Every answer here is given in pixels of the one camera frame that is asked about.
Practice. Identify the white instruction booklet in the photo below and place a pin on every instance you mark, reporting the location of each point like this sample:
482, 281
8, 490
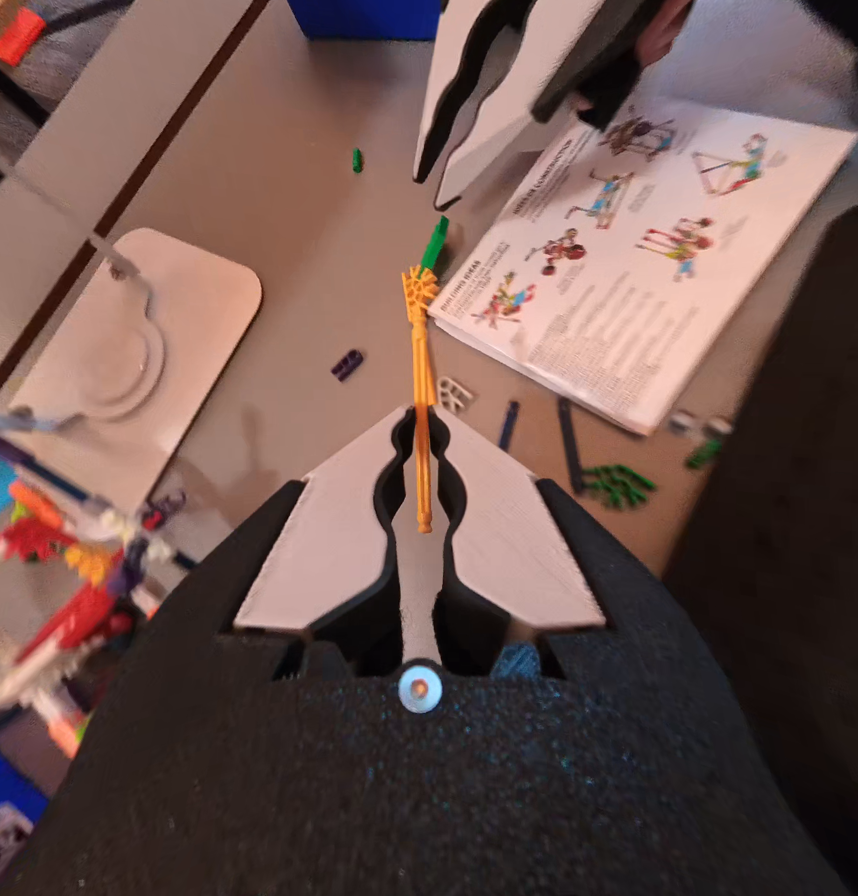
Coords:
646, 280

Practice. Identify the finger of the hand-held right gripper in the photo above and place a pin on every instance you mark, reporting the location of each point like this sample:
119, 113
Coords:
534, 70
446, 70

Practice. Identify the pale grey small connector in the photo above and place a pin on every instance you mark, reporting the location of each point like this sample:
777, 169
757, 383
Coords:
453, 393

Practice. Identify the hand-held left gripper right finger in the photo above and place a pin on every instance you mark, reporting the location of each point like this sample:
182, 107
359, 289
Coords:
527, 546

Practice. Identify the purple clip connector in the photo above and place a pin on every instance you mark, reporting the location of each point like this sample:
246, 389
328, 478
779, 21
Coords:
347, 364

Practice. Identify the dark blue rod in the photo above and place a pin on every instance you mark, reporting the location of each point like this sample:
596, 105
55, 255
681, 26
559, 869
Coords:
570, 448
508, 425

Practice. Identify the orange rod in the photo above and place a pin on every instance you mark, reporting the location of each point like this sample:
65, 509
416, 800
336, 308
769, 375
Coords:
423, 420

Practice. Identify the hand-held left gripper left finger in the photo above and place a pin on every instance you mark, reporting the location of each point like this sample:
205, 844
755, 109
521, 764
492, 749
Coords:
310, 546

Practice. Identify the green fan connector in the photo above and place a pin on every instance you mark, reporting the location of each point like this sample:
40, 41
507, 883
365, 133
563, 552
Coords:
618, 484
434, 245

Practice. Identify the colourful construction toy model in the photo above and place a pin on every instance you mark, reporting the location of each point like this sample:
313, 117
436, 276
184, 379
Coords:
79, 616

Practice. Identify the blue plastic bin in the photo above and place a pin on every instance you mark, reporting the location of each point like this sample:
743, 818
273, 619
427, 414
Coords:
9, 777
366, 17

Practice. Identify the white metal stand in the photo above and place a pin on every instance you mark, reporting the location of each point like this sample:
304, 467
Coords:
191, 315

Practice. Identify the person's right hand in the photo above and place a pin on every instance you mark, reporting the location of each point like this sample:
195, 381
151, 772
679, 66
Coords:
667, 28

